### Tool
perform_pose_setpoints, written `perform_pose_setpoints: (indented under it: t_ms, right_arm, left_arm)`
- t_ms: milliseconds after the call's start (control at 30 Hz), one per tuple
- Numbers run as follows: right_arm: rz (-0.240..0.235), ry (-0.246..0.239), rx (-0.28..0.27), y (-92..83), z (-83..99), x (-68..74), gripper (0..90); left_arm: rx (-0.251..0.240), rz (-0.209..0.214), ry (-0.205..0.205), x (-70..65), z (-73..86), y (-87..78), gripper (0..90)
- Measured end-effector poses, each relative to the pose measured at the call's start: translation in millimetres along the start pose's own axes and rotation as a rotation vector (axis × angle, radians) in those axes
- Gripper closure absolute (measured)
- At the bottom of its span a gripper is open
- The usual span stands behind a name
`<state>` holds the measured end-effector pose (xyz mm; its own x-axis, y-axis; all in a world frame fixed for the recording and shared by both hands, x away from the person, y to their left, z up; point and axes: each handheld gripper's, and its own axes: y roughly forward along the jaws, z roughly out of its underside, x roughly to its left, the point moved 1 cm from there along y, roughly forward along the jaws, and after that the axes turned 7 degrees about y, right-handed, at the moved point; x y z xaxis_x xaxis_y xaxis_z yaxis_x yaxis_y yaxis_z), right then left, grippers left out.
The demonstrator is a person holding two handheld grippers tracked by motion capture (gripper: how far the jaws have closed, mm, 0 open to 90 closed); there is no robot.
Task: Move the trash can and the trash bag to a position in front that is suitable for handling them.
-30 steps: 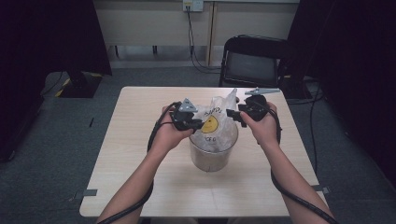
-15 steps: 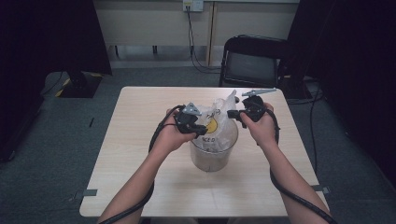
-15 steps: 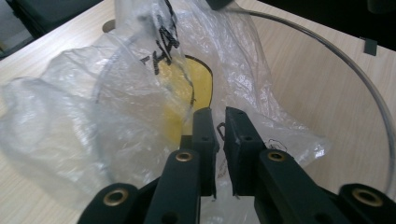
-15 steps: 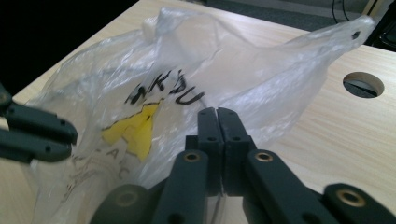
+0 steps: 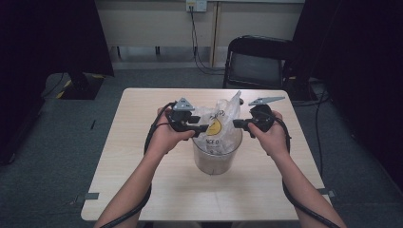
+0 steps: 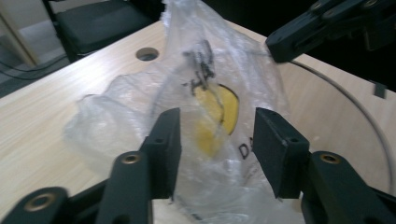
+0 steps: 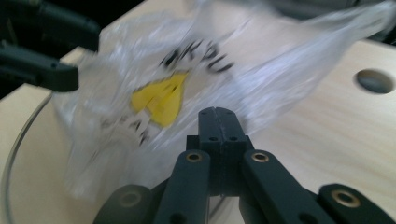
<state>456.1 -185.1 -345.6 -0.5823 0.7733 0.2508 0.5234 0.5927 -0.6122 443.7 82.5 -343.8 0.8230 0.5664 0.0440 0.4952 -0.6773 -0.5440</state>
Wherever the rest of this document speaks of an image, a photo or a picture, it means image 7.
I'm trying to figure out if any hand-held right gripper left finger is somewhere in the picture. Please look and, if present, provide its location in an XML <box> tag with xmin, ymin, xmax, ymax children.
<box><xmin>186</xmin><ymin>106</ymin><xmax>226</xmax><ymax>197</ymax></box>

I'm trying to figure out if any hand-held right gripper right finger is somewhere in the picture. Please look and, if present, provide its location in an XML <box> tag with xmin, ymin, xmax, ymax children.
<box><xmin>214</xmin><ymin>106</ymin><xmax>255</xmax><ymax>197</ymax></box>

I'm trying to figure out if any clear smiley face plastic bag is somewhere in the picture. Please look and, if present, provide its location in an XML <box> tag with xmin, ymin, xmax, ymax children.
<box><xmin>50</xmin><ymin>0</ymin><xmax>396</xmax><ymax>203</ymax></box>

